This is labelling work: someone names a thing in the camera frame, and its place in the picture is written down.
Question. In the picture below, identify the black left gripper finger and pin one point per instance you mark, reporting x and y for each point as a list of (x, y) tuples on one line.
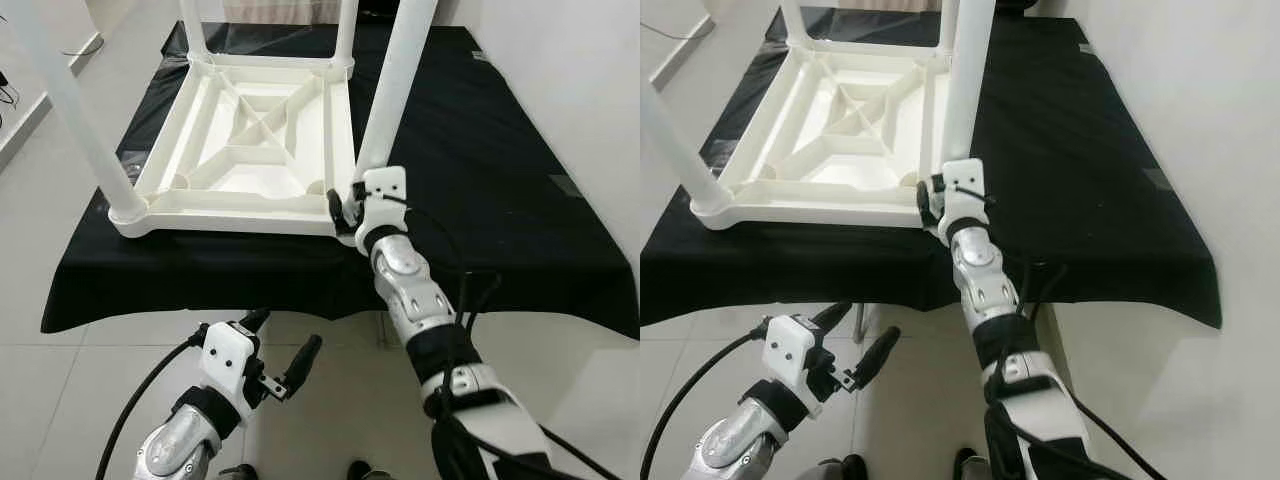
[(257, 319), (834, 315), (305, 362), (880, 357)]

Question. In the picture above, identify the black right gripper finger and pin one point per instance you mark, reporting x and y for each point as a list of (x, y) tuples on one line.
[(337, 207), (927, 205)]

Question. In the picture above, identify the white plastic table top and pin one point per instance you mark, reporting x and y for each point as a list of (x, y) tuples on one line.
[(250, 205), (830, 200)]

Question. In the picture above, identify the white plastic table leg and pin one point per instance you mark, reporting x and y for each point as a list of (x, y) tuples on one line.
[(795, 22), (395, 90), (346, 30), (943, 25), (968, 100), (685, 155), (80, 120), (193, 30)]

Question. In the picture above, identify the grey left robot leg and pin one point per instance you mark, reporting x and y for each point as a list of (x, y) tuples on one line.
[(240, 473), (845, 469)]

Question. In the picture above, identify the grey robot leg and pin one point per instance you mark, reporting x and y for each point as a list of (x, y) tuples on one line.
[(845, 469), (240, 473), (970, 466), (365, 471)]

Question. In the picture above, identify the grey right robot leg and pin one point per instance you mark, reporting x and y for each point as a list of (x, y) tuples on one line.
[(970, 466), (365, 471)]

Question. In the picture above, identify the black tablecloth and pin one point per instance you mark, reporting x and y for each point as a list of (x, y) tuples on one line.
[(1080, 200), (500, 200)]

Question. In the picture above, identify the clear crumpled plastic sheet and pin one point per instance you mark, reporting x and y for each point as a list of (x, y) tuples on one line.
[(717, 157), (260, 38), (128, 163)]

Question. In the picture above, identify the grey tape patch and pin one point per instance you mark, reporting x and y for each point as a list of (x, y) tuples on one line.
[(1160, 180), (1085, 48)]

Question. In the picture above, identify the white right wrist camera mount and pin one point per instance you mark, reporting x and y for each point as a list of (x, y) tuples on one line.
[(385, 190), (965, 180)]

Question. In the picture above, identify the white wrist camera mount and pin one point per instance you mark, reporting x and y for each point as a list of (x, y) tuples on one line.
[(228, 355), (965, 180), (790, 345), (385, 190)]

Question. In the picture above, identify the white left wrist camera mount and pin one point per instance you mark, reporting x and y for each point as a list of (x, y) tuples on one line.
[(228, 355), (790, 345)]

